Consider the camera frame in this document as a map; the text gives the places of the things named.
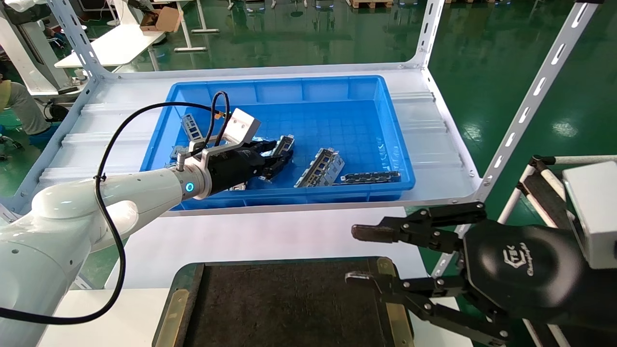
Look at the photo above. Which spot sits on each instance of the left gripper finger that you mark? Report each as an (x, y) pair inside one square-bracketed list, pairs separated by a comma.
[(267, 147), (277, 166)]

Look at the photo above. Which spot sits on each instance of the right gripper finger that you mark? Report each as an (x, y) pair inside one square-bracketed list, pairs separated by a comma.
[(434, 294), (424, 229)]

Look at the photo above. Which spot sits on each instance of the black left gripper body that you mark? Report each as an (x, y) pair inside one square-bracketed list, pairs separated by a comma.
[(234, 168)]

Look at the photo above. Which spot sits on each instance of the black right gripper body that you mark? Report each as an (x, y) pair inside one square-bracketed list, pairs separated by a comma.
[(525, 270)]

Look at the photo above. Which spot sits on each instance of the silver metal channel part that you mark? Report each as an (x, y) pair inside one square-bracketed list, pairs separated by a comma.
[(287, 141), (313, 168)]

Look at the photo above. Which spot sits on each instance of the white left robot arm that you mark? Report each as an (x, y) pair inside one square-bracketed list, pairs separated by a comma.
[(72, 207)]

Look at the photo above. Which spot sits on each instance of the flat silver metal part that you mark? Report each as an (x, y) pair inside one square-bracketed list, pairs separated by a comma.
[(239, 187), (179, 152), (338, 166)]

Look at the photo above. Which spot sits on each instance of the dark long metal part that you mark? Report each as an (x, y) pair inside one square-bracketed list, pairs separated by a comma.
[(371, 177)]

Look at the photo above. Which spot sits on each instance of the black tray container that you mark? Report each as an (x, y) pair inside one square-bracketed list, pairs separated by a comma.
[(289, 303)]

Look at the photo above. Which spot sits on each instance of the blue plastic bin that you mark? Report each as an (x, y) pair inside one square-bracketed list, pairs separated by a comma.
[(337, 120)]

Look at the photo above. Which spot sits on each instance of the brown cardboard box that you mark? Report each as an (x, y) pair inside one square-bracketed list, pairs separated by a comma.
[(166, 19)]

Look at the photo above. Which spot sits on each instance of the white desk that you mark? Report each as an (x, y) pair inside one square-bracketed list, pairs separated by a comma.
[(115, 48)]

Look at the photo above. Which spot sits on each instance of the white slotted metal rack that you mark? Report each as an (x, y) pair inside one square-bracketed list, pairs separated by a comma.
[(530, 96)]

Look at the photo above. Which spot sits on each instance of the wooden pallet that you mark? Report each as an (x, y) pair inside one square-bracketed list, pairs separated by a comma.
[(371, 4)]

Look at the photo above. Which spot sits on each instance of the white humanoid robot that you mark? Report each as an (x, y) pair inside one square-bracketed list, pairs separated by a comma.
[(29, 53)]

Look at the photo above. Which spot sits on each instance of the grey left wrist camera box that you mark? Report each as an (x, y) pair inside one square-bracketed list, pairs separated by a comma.
[(241, 126)]

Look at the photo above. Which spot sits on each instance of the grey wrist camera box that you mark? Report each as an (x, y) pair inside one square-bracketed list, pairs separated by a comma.
[(241, 126), (593, 212)]

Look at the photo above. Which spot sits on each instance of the perforated metal bracket part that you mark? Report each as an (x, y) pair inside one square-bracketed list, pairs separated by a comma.
[(190, 126)]

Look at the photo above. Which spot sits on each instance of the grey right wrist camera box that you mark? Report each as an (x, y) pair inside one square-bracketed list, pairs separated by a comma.
[(593, 212)]

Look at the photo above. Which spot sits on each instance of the white desk leg frame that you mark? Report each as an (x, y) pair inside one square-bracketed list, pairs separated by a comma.
[(188, 29)]

